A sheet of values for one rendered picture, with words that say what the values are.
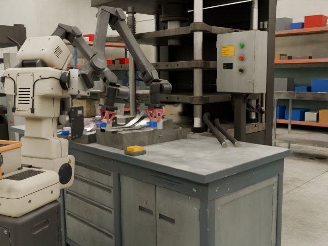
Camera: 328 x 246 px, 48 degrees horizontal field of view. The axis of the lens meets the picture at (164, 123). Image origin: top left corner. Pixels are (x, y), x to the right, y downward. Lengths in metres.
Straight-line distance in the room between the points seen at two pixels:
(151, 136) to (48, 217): 0.80
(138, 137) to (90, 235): 0.75
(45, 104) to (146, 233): 0.82
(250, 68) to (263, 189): 0.85
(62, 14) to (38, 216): 9.21
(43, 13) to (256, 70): 8.27
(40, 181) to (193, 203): 0.65
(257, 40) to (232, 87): 0.34
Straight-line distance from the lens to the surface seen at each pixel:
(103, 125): 2.09
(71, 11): 10.66
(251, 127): 3.02
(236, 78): 2.49
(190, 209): 1.68
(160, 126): 1.96
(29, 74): 1.78
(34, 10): 10.12
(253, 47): 2.43
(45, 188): 1.53
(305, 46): 8.67
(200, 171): 1.55
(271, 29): 3.23
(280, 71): 8.89
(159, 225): 1.87
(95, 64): 1.77
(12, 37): 6.76
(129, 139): 2.00
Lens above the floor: 1.20
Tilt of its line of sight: 8 degrees down
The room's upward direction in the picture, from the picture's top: 1 degrees counter-clockwise
